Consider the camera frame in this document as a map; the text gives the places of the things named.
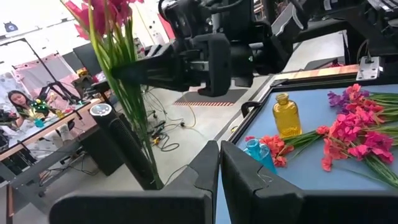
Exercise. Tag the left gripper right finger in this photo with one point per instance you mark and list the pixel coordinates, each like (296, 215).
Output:
(280, 208)

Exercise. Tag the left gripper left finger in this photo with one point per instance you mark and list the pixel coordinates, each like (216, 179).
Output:
(140, 208)

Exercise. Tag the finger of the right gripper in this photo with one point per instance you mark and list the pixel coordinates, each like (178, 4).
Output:
(161, 51)
(149, 73)

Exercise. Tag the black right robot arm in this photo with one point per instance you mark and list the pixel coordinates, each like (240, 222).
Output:
(267, 46)

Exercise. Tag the blue glass vase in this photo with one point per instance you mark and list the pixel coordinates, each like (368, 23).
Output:
(258, 151)

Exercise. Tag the yellow glass vase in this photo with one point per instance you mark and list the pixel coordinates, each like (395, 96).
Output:
(286, 118)

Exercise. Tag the black floor mat striped edge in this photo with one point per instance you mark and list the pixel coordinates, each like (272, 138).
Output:
(211, 98)

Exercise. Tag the black clamp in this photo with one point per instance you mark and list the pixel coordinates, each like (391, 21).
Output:
(248, 105)

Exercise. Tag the black monitor screen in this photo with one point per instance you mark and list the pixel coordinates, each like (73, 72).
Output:
(88, 57)

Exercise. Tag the black box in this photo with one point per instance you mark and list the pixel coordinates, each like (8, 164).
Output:
(99, 152)

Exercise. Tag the black tower fan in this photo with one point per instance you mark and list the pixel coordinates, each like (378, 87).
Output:
(124, 140)

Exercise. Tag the pink cloth partition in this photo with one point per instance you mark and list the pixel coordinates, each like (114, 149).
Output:
(59, 68)

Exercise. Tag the small lit green plant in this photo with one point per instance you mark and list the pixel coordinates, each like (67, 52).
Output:
(40, 107)

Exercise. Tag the wood-edged background table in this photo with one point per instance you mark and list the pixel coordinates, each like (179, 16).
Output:
(46, 130)

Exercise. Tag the person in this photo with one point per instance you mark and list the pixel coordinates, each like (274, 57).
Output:
(18, 101)

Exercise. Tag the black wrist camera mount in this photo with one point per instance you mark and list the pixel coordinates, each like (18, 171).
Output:
(186, 15)

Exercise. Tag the black table frame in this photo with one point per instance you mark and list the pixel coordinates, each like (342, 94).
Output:
(326, 82)

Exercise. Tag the silver metal bracket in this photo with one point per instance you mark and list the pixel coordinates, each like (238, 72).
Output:
(370, 70)

